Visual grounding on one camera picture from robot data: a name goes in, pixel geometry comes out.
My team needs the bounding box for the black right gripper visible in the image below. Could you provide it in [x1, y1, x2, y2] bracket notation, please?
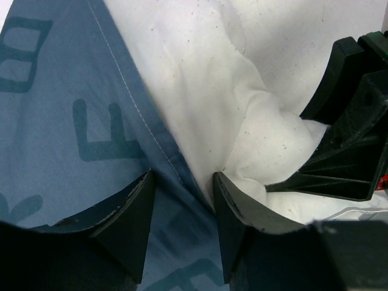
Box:
[300, 32, 387, 124]

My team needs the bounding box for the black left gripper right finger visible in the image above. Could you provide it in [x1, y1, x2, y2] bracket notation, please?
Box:
[213, 172, 346, 290]

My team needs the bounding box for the blue letter-print pillowcase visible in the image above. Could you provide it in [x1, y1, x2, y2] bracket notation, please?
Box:
[1, 1, 227, 290]

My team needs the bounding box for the white pillow with print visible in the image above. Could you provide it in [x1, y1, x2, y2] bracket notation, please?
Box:
[105, 1, 387, 224]

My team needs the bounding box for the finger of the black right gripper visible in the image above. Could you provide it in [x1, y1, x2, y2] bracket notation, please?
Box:
[266, 72, 387, 201]

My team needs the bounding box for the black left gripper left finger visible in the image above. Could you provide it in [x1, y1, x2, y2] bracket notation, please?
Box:
[1, 172, 156, 290]

